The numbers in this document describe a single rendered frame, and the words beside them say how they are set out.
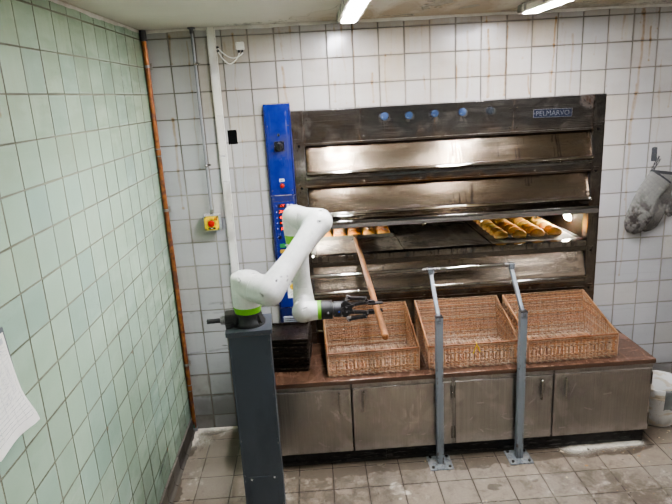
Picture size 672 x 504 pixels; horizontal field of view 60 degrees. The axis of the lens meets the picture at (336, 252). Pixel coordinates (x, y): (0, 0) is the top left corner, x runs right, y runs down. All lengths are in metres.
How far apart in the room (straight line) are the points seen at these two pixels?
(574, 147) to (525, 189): 0.39
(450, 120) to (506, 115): 0.35
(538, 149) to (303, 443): 2.31
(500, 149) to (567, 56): 0.66
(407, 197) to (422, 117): 0.50
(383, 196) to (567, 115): 1.24
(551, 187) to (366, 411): 1.82
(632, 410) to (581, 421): 0.32
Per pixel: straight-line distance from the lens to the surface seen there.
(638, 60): 4.15
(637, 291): 4.43
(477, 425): 3.78
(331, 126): 3.66
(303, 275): 2.84
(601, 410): 4.00
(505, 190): 3.89
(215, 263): 3.83
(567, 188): 4.03
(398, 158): 3.69
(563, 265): 4.15
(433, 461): 3.81
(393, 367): 3.54
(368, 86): 3.65
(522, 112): 3.88
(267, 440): 2.90
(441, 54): 3.73
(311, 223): 2.62
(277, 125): 3.61
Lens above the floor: 2.19
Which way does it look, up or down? 15 degrees down
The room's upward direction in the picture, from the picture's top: 3 degrees counter-clockwise
